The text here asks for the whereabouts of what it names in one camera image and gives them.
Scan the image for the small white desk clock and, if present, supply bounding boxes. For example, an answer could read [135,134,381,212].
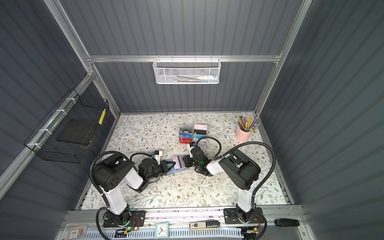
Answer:
[155,223,170,239]

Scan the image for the red VIP card in stand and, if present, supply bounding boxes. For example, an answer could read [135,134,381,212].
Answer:
[179,137,193,144]

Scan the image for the clear acrylic card display stand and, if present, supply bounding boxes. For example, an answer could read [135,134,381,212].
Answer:
[179,124,208,144]

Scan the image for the small label packet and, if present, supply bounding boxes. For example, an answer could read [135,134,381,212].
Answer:
[68,225,88,240]

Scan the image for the blue leather card holder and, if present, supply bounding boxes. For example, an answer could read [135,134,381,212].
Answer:
[165,155,188,176]

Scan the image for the black wire wall basket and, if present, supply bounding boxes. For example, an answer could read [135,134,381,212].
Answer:
[25,91,109,164]

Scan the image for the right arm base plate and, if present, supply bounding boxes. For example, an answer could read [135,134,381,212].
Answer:
[224,208,267,225]

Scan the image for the black remote device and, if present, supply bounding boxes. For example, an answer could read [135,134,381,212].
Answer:
[274,219,300,227]

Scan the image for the black card with gold lines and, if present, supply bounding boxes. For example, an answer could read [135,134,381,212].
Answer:
[194,129,207,136]

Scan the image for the pink metal pencil bucket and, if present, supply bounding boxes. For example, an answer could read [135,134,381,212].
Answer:
[236,126,253,143]

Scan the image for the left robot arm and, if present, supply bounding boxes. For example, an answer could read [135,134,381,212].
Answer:
[90,151,176,216]

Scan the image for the white wire mesh basket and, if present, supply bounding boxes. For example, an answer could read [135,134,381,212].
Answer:
[153,59,222,85]

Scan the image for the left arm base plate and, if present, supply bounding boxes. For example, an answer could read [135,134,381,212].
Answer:
[103,211,147,228]

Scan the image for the teal VIP card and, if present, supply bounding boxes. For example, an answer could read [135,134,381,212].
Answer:
[194,134,206,140]

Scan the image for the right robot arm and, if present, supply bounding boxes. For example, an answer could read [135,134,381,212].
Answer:
[183,147,261,214]

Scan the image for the grey black handheld device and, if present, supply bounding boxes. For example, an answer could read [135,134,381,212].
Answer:
[189,220,221,231]

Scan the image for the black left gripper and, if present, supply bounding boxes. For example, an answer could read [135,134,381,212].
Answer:
[145,160,175,182]

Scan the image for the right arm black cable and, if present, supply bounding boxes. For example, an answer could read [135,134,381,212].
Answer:
[195,136,277,197]

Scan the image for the black VIP logo card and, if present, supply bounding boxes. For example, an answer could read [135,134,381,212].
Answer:
[180,128,193,134]

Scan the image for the pink VIP card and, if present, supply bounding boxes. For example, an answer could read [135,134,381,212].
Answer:
[194,124,208,131]

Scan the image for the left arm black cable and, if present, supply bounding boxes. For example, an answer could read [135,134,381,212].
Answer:
[89,150,157,240]

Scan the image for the blue VIP card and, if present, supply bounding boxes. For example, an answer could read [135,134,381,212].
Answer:
[179,133,193,139]

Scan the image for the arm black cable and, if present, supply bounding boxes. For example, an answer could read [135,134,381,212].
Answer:
[195,136,277,197]
[89,150,157,240]

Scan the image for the markers in mesh basket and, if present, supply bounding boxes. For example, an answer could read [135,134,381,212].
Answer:
[172,75,219,84]

